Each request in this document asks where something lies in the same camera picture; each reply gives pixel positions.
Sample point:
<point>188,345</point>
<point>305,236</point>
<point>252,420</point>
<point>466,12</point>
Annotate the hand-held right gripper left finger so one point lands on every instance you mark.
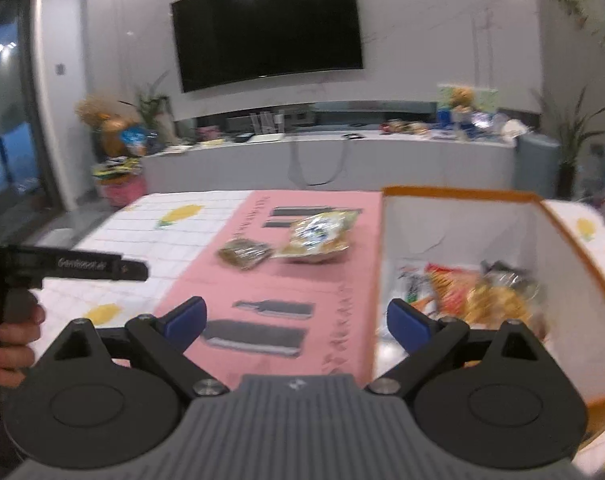
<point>186,325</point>

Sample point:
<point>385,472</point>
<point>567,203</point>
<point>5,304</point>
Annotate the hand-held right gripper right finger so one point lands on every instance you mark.
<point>407,327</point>

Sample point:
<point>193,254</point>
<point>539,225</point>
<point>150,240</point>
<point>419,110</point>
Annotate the white snack packet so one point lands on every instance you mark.
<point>407,287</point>

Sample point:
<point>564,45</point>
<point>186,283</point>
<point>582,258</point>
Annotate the small red-orange snack packet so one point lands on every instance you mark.
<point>446,285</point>

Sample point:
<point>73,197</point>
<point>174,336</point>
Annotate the large red snack packet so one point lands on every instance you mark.
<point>497,302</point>

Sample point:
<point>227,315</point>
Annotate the orange cardboard box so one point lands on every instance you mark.
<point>457,230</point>

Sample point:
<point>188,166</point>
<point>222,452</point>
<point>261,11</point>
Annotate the black snack packet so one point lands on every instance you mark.
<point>504,271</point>

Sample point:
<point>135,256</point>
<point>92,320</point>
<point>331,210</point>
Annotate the clear bag of yellow snacks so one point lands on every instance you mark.
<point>317,235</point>

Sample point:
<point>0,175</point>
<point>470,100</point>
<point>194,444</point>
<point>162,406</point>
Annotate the pile of snacks on console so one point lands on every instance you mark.
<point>405,127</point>

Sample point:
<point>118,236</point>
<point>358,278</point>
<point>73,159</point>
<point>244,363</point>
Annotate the person's left hand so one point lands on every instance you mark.
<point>17,336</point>

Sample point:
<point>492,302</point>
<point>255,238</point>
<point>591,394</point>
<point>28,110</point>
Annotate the white checkered lemon blanket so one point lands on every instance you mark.
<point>132,230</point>

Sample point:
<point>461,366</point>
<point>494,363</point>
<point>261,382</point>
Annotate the brown snack packet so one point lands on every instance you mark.
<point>245,254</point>

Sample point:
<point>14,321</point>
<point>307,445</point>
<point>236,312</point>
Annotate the pink box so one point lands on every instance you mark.
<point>122,195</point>

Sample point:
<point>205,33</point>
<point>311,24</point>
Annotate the pink printed mat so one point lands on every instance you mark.
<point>282,290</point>

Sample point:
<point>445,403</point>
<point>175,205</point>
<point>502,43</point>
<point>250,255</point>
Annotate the yellow-black packet stack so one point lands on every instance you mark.
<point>115,170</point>

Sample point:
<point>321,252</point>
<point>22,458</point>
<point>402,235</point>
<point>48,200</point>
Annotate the golden vase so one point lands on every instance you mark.
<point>113,137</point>

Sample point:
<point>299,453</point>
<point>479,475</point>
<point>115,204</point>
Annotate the blue snack bags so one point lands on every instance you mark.
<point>135,141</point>

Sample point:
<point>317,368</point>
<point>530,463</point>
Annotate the dried yellow flowers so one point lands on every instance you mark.
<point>93,107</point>

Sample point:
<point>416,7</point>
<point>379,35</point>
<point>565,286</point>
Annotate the white television console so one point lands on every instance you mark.
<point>407,160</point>

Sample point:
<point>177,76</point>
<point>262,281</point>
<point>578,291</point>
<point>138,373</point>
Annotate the green potted plant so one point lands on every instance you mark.
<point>152,110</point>

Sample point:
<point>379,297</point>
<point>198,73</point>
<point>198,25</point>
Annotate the glass door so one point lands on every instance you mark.
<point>12,85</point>

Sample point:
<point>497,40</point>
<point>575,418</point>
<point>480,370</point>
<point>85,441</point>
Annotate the white router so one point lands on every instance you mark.
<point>265,136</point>

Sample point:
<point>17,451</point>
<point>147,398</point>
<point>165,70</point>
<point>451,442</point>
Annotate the grey trash bin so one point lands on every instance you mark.
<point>536,165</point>

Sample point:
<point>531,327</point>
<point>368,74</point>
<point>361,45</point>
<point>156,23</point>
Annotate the blue-white containers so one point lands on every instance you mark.
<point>455,122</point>

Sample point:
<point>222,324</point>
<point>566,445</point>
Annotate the brown teddy bear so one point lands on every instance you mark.
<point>463,99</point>

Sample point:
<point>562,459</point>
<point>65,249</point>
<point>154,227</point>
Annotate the tall-leaf potted plant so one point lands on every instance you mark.
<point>569,150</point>

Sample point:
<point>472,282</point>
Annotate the green photo board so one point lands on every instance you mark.
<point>487,96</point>

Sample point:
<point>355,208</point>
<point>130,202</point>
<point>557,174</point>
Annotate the hanging vine plant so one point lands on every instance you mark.
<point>574,5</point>

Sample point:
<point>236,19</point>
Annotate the grey wall switch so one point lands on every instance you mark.
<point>60,68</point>

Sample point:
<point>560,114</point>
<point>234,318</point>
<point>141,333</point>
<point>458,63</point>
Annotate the black wall television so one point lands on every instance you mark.
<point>267,25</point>

